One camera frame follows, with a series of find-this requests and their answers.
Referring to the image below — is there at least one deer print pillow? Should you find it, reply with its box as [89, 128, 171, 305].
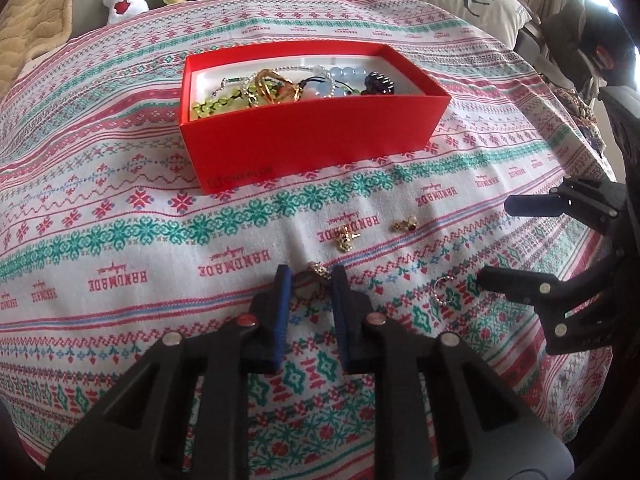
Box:
[404, 0, 534, 49]

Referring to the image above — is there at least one dark grey bag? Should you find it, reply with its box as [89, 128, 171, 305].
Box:
[541, 0, 632, 87]

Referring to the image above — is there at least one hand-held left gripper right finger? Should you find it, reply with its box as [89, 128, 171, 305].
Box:
[330, 265, 576, 480]

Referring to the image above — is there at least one gold round earring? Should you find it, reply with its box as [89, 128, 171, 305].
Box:
[292, 261, 333, 301]

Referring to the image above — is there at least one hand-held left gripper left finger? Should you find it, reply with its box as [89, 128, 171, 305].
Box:
[45, 265, 293, 480]

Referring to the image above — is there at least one silver rhinestone bracelet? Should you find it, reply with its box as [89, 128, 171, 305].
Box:
[210, 62, 326, 92]

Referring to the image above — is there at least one silver hoop earring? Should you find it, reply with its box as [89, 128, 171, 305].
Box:
[429, 276, 458, 311]

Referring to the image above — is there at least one gold earring with red stone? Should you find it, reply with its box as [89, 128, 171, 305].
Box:
[390, 214, 421, 234]

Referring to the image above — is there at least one pale blue bead bracelet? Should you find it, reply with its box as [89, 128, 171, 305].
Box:
[304, 63, 374, 102]

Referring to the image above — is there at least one gold cluster earring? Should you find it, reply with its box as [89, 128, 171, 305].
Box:
[332, 225, 363, 253]

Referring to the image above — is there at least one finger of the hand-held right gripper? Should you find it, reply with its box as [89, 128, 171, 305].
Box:
[477, 265, 592, 357]
[505, 175, 627, 232]

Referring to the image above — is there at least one green bead bracelet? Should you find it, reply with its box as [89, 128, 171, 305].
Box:
[191, 87, 252, 118]

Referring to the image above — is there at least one red cardboard box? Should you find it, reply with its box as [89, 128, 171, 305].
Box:
[177, 43, 453, 196]

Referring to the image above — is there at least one beige quilted blanket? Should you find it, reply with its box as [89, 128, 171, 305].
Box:
[0, 0, 99, 69]

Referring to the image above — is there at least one dark flower hair clip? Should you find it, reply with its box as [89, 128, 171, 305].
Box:
[363, 72, 399, 97]

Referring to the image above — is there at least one gold ring with green stone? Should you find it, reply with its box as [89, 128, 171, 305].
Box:
[251, 70, 307, 107]

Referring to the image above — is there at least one red green patterned tablecloth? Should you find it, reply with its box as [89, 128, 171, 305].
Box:
[0, 0, 619, 480]

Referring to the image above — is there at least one thin bangle with black cord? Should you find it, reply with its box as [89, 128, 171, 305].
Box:
[297, 71, 366, 97]

